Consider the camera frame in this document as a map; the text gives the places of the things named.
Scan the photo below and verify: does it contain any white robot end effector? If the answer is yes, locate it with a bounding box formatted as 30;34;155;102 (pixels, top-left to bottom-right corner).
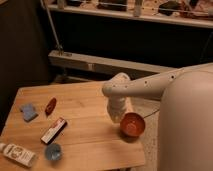
107;97;127;123

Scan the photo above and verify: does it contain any orange ceramic bowl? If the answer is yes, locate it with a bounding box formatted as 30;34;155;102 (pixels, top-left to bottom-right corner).
120;112;146;137

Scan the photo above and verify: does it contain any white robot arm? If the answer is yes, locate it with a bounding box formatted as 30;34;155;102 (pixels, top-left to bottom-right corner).
102;69;182;123

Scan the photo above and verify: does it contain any red oblong object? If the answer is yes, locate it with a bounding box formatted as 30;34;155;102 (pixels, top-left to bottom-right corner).
45;98;57;115

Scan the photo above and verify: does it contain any white robot body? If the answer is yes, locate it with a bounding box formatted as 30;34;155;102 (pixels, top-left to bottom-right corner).
157;70;213;171

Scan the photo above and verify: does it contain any white shelf rack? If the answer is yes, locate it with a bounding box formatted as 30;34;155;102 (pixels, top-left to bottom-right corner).
48;0;213;78

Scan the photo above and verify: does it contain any blue cup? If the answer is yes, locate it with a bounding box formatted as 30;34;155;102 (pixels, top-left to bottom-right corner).
44;143;62;161

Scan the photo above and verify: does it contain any metal pole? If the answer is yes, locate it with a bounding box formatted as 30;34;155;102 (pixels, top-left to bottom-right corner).
41;0;63;55

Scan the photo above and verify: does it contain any blue sponge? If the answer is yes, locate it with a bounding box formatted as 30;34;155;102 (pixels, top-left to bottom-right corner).
20;103;38;122

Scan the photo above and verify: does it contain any white tube with label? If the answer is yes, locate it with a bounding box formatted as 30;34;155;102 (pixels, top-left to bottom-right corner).
0;143;37;167

